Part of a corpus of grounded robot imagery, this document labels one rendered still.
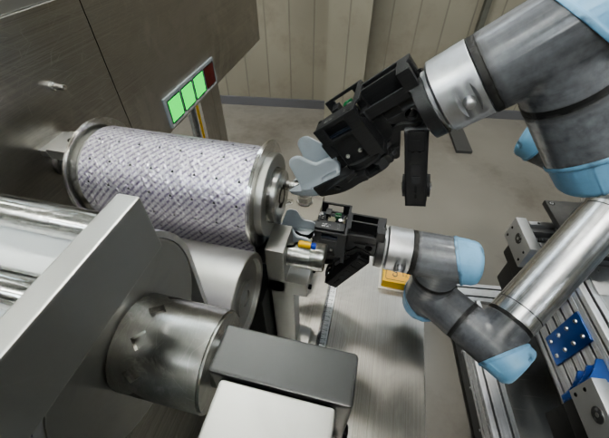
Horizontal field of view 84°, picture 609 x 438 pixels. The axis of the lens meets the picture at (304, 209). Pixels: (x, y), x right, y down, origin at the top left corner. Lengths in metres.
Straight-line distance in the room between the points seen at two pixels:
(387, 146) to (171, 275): 0.25
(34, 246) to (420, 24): 3.02
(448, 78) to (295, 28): 2.78
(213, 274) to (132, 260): 0.24
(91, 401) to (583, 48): 0.41
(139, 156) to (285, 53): 2.75
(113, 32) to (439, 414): 1.64
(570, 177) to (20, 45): 0.65
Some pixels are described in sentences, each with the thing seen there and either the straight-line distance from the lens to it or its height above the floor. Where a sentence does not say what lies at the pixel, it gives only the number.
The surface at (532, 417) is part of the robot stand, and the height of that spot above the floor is 0.21.
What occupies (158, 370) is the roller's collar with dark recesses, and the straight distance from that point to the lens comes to 0.23.
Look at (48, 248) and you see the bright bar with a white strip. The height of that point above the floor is 1.44.
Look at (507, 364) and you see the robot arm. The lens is 0.64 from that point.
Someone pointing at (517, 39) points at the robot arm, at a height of 1.47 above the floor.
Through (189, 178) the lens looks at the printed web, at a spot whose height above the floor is 1.30.
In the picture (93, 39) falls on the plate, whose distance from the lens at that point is 0.68.
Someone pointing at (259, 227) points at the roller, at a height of 1.25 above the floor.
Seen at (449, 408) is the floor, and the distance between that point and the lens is 1.72.
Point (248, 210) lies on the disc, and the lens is 0.40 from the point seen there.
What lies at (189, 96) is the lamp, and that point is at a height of 1.18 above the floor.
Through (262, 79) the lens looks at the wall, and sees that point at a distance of 3.29.
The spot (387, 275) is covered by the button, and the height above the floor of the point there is 0.92.
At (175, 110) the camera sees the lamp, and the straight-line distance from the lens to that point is 0.85.
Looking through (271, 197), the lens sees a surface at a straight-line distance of 0.42.
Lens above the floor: 1.56
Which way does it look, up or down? 45 degrees down
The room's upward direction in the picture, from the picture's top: straight up
